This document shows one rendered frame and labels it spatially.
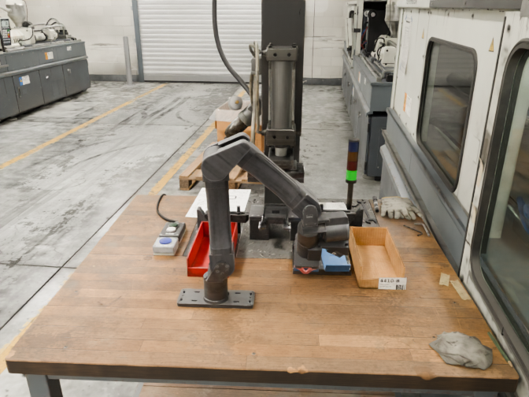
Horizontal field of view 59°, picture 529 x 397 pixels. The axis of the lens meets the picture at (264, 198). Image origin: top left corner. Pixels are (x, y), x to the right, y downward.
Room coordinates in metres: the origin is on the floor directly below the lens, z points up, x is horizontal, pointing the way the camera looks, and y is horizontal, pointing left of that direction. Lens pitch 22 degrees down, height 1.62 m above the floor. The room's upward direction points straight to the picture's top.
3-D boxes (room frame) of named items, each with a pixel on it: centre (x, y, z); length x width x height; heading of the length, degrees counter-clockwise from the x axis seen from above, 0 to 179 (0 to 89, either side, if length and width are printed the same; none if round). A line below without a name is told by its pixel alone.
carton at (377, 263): (1.23, -0.33, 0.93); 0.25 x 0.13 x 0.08; 177
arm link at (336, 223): (1.08, -0.15, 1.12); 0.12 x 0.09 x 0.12; 94
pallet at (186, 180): (4.68, 0.22, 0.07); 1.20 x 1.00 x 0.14; 171
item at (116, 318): (1.29, 0.00, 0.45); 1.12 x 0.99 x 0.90; 87
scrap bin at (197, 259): (1.29, 0.16, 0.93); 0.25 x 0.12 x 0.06; 177
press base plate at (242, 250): (1.52, -0.08, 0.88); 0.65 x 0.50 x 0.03; 87
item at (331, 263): (1.23, -0.21, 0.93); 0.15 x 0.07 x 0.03; 0
